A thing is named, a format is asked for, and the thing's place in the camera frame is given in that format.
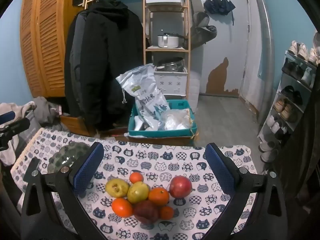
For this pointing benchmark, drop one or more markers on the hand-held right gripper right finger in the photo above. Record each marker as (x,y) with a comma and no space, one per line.
(220,170)

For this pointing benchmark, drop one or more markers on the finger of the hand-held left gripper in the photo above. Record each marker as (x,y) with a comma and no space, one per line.
(7,117)
(17,128)

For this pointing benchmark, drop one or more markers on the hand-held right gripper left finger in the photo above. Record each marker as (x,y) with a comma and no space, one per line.
(87,170)

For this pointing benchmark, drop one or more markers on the green glass plate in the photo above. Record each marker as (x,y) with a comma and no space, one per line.
(62,155)

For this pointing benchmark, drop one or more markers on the yellow pear with brown blemish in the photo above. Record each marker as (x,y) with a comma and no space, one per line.
(116,187)

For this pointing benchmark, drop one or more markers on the bright red apple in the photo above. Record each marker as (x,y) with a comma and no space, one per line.
(180,186)

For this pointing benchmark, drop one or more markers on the large orange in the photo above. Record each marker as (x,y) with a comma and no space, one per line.
(158,195)
(122,207)

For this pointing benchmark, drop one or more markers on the dark red apple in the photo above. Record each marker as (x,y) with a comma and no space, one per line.
(146,211)

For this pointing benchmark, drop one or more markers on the grey fabric bag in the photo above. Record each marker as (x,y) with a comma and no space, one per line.
(30,132)

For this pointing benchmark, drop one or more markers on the pile of grey clothes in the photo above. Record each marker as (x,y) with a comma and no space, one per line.
(7,155)

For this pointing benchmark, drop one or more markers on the grey clothing pile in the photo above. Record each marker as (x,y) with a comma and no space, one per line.
(45,110)

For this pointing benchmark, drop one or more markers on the cat print tablecloth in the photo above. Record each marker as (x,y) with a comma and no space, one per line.
(175,155)

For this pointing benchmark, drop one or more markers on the small tangerine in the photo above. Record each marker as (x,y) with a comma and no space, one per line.
(136,177)

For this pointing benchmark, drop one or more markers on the clear plastic bag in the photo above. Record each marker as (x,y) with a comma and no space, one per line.
(177,120)

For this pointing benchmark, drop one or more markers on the small orange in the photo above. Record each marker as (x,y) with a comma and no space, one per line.
(166,212)

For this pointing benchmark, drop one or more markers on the teal cardboard box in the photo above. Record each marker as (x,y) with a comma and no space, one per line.
(160,133)

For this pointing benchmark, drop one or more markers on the wooden louvered door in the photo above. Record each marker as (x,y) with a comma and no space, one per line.
(45,42)

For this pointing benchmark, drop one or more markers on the shoe rack with shoes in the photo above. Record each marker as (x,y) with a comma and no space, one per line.
(285,110)

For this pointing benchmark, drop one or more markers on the white rice bag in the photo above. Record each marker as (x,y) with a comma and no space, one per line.
(147,92)

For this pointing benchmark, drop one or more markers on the black hooded jacket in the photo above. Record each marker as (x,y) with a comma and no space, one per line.
(100,67)

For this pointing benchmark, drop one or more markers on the metal steamer pot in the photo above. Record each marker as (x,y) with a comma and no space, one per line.
(172,65)

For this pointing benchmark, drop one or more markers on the white door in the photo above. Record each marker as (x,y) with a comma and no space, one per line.
(250,55)

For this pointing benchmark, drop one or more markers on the metal pipe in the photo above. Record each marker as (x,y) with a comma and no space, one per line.
(266,55)

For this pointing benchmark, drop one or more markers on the grey shoe rack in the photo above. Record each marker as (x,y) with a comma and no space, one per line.
(285,56)

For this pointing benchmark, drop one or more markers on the grey slipper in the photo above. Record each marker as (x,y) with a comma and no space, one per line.
(205,35)
(201,18)

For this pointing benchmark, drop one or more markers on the white enamel pot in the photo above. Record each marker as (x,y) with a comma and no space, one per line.
(167,41)

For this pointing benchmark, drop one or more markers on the wooden shelf unit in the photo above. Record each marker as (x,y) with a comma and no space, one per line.
(145,30)

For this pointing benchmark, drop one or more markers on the dark blue umbrella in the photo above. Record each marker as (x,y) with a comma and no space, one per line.
(218,5)

